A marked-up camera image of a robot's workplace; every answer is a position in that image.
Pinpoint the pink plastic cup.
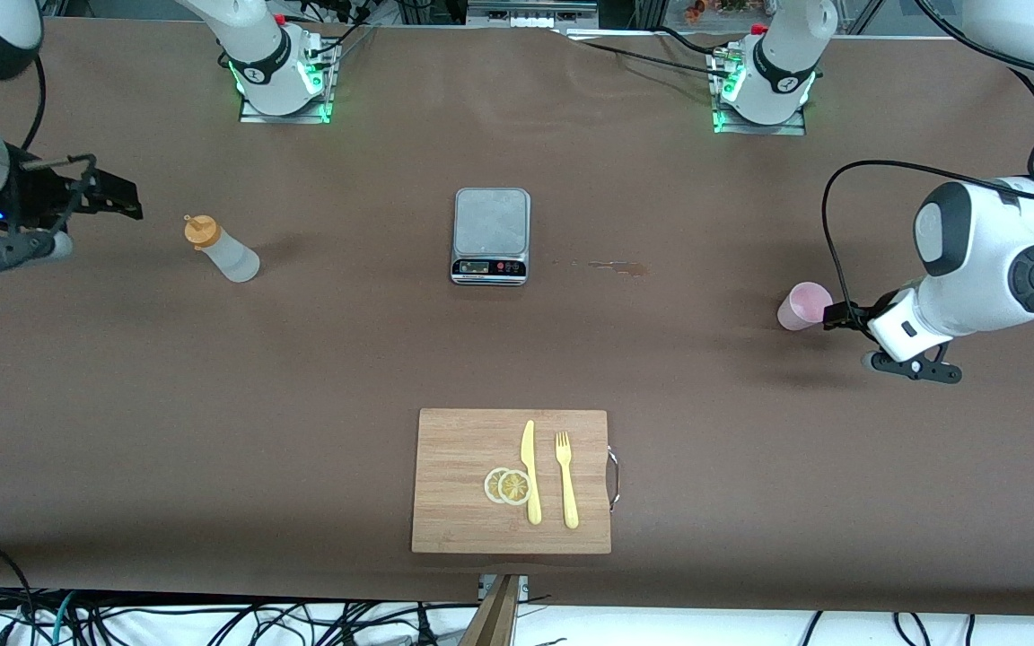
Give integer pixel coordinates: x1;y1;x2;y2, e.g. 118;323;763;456
776;281;835;332

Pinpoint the translucent sauce bottle orange cap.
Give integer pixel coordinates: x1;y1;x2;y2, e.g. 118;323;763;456
183;214;261;284

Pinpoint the brown table cover sheet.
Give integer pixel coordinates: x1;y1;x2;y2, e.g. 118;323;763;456
0;16;1034;620

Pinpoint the yellow plastic fork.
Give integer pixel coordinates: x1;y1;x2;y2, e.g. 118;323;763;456
555;431;581;530

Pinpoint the yellow plastic knife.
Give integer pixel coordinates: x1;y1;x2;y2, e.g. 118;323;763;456
520;419;543;526

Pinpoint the silver digital kitchen scale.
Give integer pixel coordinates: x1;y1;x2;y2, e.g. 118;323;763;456
451;187;531;287

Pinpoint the wooden cutting board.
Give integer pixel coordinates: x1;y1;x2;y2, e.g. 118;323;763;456
411;408;621;555

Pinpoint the grey power strip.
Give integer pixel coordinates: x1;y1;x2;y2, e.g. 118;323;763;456
468;0;599;31

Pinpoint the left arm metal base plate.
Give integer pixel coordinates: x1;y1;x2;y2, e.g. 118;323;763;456
710;45;807;137

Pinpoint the teal cable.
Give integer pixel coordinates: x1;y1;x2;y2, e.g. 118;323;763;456
48;592;80;646

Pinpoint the small grey metal bracket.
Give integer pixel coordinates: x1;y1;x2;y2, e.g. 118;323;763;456
478;574;530;600

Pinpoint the wooden post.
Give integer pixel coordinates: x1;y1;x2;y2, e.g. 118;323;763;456
459;574;522;646

